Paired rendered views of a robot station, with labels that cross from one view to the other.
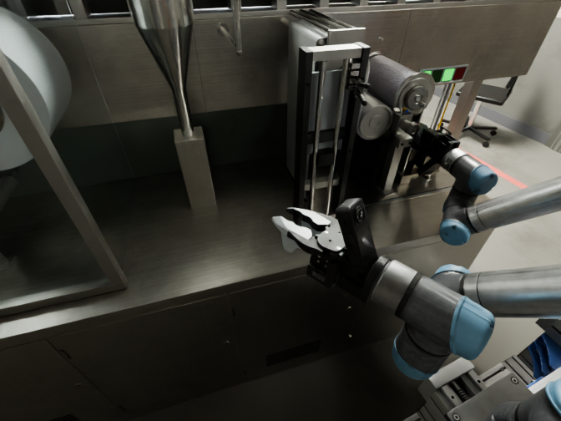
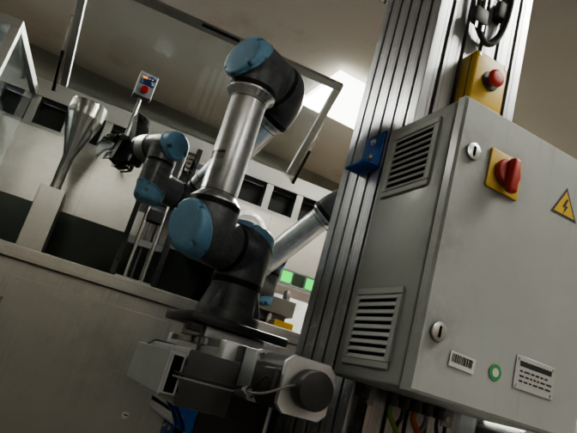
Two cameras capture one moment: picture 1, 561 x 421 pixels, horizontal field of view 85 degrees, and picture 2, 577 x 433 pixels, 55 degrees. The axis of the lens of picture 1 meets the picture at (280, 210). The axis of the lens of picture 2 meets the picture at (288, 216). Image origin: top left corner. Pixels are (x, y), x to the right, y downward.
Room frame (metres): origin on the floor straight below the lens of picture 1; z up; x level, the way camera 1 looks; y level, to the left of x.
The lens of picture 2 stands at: (-1.13, -0.63, 0.72)
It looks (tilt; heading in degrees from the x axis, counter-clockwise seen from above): 16 degrees up; 1
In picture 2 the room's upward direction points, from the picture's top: 16 degrees clockwise
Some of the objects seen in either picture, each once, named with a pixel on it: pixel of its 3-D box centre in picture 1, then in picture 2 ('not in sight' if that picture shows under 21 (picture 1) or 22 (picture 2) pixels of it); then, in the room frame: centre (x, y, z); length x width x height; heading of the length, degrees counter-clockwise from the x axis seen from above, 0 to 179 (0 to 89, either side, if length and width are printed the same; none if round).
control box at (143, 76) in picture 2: not in sight; (145, 86); (0.86, 0.10, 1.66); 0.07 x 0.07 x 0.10; 23
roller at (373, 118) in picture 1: (358, 108); not in sight; (1.07, -0.28, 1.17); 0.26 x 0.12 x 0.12; 16
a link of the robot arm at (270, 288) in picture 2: (459, 204); (262, 286); (0.73, -0.56, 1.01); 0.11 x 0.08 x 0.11; 151
